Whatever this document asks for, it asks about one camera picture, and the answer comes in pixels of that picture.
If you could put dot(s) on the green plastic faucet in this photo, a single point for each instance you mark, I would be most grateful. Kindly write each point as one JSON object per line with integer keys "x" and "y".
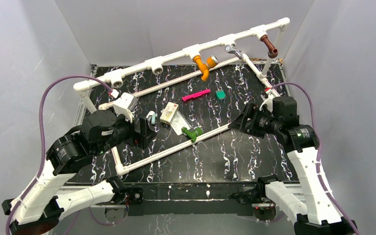
{"x": 192, "y": 134}

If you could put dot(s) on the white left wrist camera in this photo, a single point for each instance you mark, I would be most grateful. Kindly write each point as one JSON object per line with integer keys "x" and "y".
{"x": 124, "y": 105}

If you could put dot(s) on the pink plastic strip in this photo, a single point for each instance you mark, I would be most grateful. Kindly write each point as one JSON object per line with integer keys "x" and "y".
{"x": 196, "y": 95}

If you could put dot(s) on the orange plastic faucet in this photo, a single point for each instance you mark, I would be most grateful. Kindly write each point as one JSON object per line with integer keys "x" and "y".
{"x": 204, "y": 67}

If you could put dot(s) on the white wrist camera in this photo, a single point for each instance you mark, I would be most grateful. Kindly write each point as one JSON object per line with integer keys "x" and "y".
{"x": 268, "y": 96}
{"x": 124, "y": 105}

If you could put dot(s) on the white PVC pipe frame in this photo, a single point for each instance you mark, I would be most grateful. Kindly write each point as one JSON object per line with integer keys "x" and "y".
{"x": 268, "y": 72}

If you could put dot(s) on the small beige cardboard box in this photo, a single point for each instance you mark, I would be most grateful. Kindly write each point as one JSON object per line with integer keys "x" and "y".
{"x": 169, "y": 113}

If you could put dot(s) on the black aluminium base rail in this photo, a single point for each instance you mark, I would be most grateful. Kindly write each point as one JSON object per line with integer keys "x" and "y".
{"x": 191, "y": 194}

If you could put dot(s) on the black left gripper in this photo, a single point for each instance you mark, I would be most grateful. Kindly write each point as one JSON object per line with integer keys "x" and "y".
{"x": 141, "y": 138}

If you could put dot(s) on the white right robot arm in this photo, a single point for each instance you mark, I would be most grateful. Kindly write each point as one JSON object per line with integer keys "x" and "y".
{"x": 318, "y": 214}

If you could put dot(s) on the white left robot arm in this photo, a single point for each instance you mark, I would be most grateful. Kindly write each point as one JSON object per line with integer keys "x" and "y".
{"x": 39, "y": 208}

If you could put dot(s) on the brown plastic faucet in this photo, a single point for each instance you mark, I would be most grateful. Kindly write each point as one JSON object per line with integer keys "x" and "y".
{"x": 272, "y": 50}

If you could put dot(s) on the small green plastic piece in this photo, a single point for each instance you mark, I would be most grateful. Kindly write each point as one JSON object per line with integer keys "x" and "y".
{"x": 220, "y": 95}

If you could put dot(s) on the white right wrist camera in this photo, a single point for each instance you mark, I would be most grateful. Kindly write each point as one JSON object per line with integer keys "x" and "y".
{"x": 268, "y": 96}

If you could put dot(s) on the black marble table mat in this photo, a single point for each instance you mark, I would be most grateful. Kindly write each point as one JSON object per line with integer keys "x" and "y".
{"x": 230, "y": 156}

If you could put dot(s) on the chrome metal faucet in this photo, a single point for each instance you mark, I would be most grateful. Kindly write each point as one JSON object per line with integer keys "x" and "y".
{"x": 230, "y": 49}

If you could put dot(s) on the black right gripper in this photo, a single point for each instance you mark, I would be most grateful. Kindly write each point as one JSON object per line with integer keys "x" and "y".
{"x": 250, "y": 111}

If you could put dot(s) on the clear plastic bag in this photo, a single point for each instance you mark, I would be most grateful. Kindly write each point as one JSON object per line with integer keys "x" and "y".
{"x": 178, "y": 122}

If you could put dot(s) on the white teal thread tape roll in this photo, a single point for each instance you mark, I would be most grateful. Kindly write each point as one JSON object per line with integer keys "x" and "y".
{"x": 151, "y": 116}

